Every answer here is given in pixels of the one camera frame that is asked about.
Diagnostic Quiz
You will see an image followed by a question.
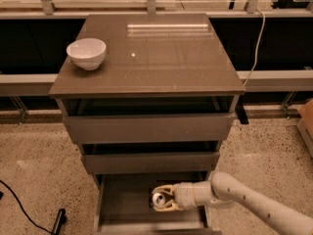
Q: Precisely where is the grey metal railing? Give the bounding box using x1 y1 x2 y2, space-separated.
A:
0 0 313 97

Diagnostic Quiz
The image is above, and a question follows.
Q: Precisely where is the black floor cable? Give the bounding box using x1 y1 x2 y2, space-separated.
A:
0 178 57 235

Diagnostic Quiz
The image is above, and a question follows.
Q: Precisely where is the grey drawer cabinet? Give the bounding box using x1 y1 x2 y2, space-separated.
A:
48 13 246 235

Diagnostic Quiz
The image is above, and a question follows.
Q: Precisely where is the white ceramic bowl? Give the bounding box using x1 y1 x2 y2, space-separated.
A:
67 38 107 71

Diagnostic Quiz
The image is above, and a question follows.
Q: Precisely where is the white hanging cable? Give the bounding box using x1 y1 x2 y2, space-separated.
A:
243 7 267 87

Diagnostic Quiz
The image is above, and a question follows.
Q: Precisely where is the grey top drawer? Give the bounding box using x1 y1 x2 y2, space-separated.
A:
64 114 236 144

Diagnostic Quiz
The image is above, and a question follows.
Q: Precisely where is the grey middle drawer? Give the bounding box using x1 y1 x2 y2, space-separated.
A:
81 152 220 174

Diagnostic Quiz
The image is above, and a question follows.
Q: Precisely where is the cardboard box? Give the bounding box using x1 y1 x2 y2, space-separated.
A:
297 100 313 157

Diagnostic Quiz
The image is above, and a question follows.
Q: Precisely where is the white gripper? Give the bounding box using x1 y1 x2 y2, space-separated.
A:
153 181 213 212

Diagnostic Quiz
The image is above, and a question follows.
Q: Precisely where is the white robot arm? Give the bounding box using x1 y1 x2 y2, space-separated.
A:
152 171 313 235

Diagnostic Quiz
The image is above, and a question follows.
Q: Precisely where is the redbull can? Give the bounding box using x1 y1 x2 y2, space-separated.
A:
153 193 165 206

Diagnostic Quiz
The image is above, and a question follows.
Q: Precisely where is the grey open bottom drawer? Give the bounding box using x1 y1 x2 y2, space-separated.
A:
93 172 222 235

